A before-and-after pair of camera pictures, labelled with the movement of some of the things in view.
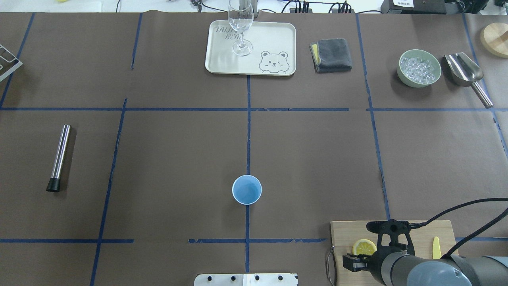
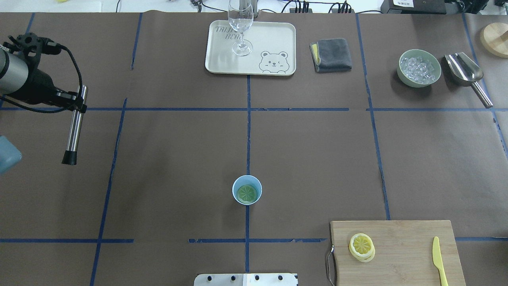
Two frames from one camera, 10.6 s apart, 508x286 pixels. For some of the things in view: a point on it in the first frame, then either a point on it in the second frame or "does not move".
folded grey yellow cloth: [331, 55] does not move
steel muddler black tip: [54, 184] to [70, 157]
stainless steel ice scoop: [464, 72] does not move
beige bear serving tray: [266, 48] does not move
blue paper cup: [247, 190] does not move
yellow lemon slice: [364, 246] to [247, 194]
